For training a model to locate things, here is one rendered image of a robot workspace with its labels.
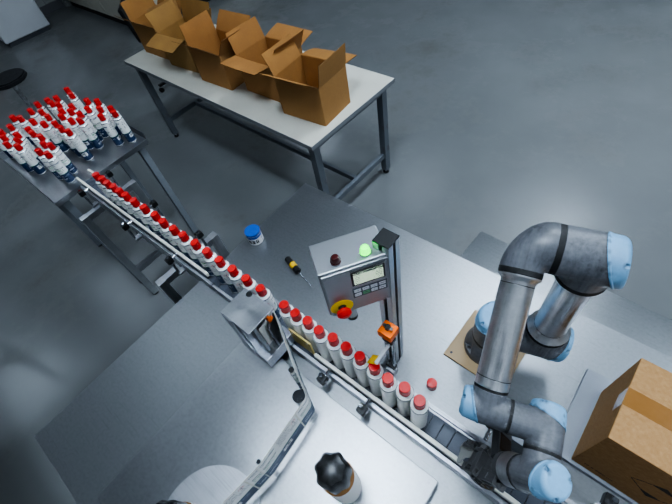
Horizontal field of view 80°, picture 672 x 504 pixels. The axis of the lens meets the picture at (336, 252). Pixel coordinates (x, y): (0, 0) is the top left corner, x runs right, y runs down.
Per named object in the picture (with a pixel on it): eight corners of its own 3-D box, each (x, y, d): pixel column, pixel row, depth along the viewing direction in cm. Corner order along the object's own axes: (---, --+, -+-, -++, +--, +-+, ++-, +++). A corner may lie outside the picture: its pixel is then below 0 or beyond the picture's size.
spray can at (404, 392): (393, 405, 127) (391, 384, 111) (407, 396, 128) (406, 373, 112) (403, 420, 124) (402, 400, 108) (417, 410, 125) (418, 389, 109)
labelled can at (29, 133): (9, 157, 250) (-19, 130, 234) (88, 109, 273) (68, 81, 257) (40, 183, 229) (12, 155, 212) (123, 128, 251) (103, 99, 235)
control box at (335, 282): (321, 287, 109) (307, 245, 94) (380, 268, 110) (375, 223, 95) (331, 319, 103) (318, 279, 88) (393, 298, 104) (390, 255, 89)
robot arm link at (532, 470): (578, 466, 81) (572, 512, 78) (539, 457, 91) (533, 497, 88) (545, 451, 80) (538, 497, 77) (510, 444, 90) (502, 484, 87)
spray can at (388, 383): (380, 406, 127) (376, 384, 111) (384, 390, 130) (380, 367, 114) (397, 410, 126) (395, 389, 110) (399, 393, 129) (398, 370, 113)
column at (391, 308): (385, 357, 142) (371, 240, 89) (392, 347, 144) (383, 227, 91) (396, 364, 140) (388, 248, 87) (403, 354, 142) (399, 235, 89)
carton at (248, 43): (229, 98, 273) (207, 44, 244) (282, 61, 294) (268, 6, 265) (274, 116, 252) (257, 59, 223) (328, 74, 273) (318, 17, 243)
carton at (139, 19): (134, 56, 336) (107, 8, 306) (175, 32, 354) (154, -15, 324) (160, 66, 317) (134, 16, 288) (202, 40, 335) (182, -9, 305)
